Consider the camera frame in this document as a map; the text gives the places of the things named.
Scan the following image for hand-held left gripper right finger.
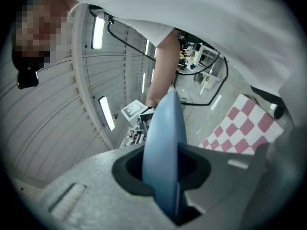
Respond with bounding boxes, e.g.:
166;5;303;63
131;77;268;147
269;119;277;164
182;144;264;230

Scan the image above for person's right forearm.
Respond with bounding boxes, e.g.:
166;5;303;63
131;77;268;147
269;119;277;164
145;29;181;109

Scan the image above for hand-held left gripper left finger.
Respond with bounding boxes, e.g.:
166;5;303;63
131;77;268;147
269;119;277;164
35;145;174;230

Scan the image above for big blue plate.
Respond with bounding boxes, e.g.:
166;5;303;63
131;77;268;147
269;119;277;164
142;89;187;225

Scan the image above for red white checkered tablecloth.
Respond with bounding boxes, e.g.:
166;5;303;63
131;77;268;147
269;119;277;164
199;94;285;156

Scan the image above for black head camera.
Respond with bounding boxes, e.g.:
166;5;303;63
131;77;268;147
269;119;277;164
16;66;39;90

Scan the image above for person's white shirt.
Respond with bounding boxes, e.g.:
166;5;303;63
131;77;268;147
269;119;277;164
55;0;307;98

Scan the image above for person's black trousers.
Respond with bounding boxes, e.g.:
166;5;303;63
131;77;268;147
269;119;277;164
249;85;287;119

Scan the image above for person's head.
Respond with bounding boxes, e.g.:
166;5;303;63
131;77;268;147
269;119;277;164
11;0;72;71

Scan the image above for white desk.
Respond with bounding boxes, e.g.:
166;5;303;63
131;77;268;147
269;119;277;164
186;42;223;95

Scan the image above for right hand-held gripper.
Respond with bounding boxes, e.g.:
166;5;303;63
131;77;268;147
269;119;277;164
119;100;155;149

